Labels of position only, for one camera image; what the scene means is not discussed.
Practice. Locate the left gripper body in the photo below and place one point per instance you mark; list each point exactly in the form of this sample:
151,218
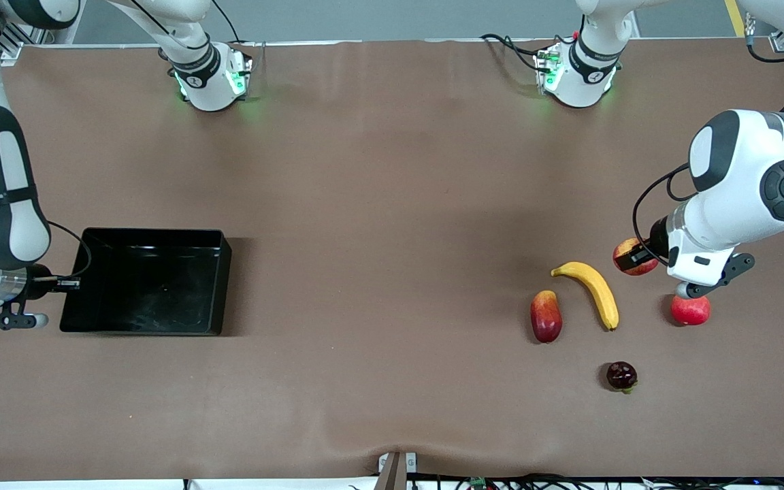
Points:
657,246

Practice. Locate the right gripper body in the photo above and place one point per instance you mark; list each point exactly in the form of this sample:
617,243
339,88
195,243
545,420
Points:
39,288

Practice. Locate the red yellow apple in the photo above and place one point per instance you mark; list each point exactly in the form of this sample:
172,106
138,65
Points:
620,257

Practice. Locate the yellow banana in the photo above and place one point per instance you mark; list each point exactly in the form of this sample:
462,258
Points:
596,289

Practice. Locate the black plastic box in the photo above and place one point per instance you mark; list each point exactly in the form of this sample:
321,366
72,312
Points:
147,282

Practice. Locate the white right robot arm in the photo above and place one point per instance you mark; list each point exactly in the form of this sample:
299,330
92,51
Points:
7,204

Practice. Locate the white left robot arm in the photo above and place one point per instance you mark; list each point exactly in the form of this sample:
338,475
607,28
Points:
746,184

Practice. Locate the red pomegranate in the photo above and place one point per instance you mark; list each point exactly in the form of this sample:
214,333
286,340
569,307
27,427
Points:
691,312

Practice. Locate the red yellow mango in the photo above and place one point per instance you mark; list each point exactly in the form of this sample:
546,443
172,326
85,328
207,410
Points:
546,316

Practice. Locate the dark purple mangosteen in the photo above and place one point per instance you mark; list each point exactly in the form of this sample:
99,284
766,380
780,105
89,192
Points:
621,376

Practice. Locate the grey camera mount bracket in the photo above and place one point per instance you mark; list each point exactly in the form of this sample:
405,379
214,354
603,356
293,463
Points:
392,469

